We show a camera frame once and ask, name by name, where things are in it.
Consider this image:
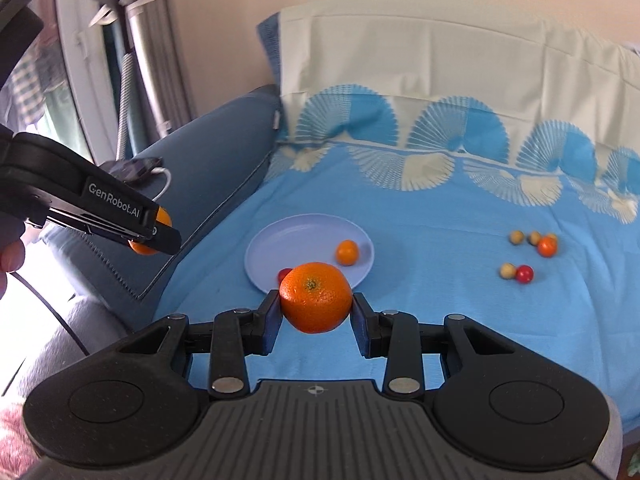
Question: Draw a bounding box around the blue cushion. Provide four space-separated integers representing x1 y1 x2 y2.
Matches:
42 10 283 313

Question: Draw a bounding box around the blue fan-print blanket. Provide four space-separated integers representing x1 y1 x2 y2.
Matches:
155 2 640 411

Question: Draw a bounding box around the grey curtain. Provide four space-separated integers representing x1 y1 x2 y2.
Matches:
120 0 198 133

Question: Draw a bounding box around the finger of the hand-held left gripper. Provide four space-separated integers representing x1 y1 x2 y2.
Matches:
148 223 181 255

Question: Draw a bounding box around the dark grey cushion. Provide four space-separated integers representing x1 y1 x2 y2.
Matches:
0 294 132 403

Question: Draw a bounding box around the person's left hand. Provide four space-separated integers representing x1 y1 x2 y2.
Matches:
0 237 26 303

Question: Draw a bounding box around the black cable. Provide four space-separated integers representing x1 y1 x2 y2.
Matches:
7 271 91 358

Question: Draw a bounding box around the light blue plate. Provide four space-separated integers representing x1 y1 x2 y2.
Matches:
244 214 375 295

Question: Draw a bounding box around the black padded object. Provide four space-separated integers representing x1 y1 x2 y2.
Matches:
0 0 47 92

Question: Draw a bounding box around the phone holder stand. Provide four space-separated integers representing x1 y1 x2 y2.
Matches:
90 0 188 162

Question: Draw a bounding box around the black smartphone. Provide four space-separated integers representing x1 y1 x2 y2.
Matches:
102 158 163 183

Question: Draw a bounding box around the white charging cable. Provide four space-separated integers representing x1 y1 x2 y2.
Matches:
149 166 173 207

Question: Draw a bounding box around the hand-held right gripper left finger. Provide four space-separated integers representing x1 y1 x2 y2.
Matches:
119 290 285 400

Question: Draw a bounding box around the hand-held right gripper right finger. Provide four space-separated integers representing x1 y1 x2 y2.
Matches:
351 292 521 401

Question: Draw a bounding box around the pink fuzzy cloth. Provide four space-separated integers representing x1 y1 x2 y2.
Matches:
0 402 43 480

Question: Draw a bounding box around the white window frame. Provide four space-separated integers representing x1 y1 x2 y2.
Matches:
50 0 128 163

